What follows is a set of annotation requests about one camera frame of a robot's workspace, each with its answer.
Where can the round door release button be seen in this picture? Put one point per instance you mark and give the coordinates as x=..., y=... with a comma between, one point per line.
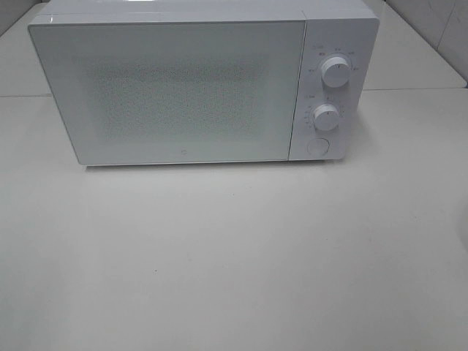
x=318, y=147

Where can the white microwave door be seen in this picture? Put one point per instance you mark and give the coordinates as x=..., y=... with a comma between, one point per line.
x=174, y=93

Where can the lower white control knob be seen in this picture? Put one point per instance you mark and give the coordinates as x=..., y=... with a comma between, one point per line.
x=326, y=117

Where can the white control knob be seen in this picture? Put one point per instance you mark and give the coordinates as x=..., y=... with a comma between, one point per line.
x=335, y=70
x=326, y=117

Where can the white microwave oven body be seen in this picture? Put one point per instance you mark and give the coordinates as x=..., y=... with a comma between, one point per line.
x=331, y=27

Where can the upper white control knob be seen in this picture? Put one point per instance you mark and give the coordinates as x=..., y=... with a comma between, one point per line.
x=335, y=70

